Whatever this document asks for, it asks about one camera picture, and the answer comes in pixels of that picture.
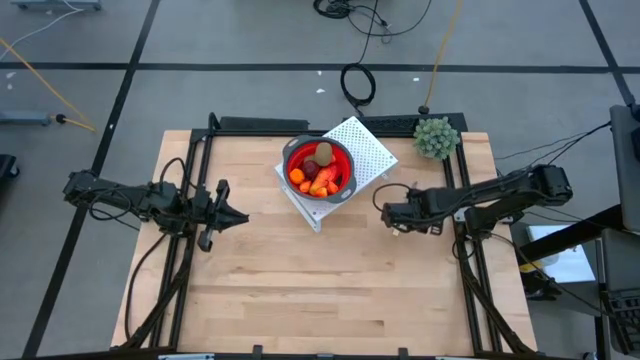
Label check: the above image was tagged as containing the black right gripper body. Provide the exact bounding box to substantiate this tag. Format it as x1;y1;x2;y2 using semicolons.
399;188;447;235

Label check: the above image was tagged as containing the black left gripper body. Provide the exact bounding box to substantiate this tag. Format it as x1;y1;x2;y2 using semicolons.
189;179;231;252

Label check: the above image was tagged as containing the red colander bowl grey rim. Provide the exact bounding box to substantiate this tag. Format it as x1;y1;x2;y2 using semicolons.
282;134;358;205

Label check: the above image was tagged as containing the red yellow mango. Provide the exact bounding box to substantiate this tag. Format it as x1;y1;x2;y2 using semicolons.
309;163;342;197

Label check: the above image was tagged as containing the white perforated metal shelf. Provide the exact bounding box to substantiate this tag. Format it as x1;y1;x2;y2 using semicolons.
273;115;400;234

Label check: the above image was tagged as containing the green potted plant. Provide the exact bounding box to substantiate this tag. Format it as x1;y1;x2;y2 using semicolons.
412;116;461;162

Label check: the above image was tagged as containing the black perforated box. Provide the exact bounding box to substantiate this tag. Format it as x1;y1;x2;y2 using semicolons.
343;112;469;137

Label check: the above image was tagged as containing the white sheet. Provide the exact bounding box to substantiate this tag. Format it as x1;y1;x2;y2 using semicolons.
526;223;597;285

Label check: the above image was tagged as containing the grey floor base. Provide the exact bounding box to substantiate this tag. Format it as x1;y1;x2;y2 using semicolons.
10;0;103;12
0;110;54;127

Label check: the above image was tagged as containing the black floor object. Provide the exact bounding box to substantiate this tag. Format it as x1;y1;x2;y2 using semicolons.
0;153;21;180

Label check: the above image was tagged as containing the grey desk monitor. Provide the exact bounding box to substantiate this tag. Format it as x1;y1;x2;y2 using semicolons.
608;103;640;234

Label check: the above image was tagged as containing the black keyboard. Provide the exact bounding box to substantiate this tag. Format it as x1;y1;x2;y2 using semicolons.
601;287;640;357

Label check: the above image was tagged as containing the yellow hanging cable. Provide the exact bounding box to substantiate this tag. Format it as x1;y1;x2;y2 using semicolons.
0;37;97;133
419;0;465;115

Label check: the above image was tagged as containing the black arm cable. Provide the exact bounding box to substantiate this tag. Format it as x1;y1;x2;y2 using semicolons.
123;230;170;344

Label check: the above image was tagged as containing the black coiled floor cable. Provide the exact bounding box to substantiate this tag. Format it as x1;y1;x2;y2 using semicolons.
339;62;378;117

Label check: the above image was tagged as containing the black tangled floor cable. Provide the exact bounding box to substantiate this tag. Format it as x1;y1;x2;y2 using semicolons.
312;0;434;46

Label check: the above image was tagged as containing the white floor cable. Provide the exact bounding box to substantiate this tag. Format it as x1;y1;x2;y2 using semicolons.
0;0;84;50

